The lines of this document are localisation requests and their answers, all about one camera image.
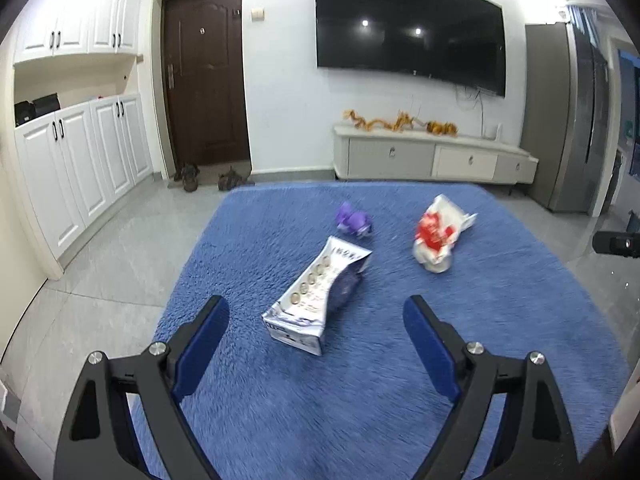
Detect blue window curtain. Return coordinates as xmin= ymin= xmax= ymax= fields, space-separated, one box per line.
xmin=567 ymin=4 xmax=600 ymax=49

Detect small purple wrapper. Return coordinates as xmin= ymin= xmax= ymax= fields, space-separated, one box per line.
xmin=336 ymin=202 xmax=372 ymax=237

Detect golden dragon figurine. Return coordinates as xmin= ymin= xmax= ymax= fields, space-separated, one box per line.
xmin=343 ymin=110 xmax=426 ymax=132

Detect blue fuzzy rug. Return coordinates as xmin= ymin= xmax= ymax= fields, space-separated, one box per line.
xmin=155 ymin=182 xmax=629 ymax=479

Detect white printed carton box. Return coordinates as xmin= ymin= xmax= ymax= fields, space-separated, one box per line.
xmin=262 ymin=236 xmax=372 ymax=356

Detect left brown shoe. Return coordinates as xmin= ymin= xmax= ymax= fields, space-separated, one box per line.
xmin=172 ymin=164 xmax=200 ymax=193

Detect white upper wall cabinets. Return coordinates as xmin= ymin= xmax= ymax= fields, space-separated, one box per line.
xmin=14 ymin=0 xmax=140 ymax=64

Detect beige wall switch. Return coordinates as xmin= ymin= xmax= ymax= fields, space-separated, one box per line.
xmin=250 ymin=9 xmax=265 ymax=22

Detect small dark waste basket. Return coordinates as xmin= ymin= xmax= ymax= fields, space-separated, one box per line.
xmin=626 ymin=210 xmax=640 ymax=234

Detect dark brown entrance door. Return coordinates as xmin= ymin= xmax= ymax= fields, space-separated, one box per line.
xmin=162 ymin=0 xmax=250 ymax=169

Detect golden tiger figurine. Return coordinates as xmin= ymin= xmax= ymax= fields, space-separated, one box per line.
xmin=425 ymin=120 xmax=458 ymax=136

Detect grey steel refrigerator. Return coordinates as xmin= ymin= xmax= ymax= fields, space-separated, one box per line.
xmin=521 ymin=23 xmax=610 ymax=214

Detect wall mounted black television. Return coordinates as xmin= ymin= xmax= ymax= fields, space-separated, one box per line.
xmin=316 ymin=0 xmax=506 ymax=96

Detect white tv console cabinet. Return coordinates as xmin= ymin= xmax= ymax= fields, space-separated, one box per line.
xmin=333 ymin=126 xmax=538 ymax=184

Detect white lower cabinets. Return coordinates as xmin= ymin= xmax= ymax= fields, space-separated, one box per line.
xmin=14 ymin=93 xmax=152 ymax=258

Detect red white snack bag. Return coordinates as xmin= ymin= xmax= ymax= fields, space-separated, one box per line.
xmin=412 ymin=194 xmax=477 ymax=274

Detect black device on counter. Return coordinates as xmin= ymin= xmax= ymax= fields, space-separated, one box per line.
xmin=14 ymin=93 xmax=61 ymax=127

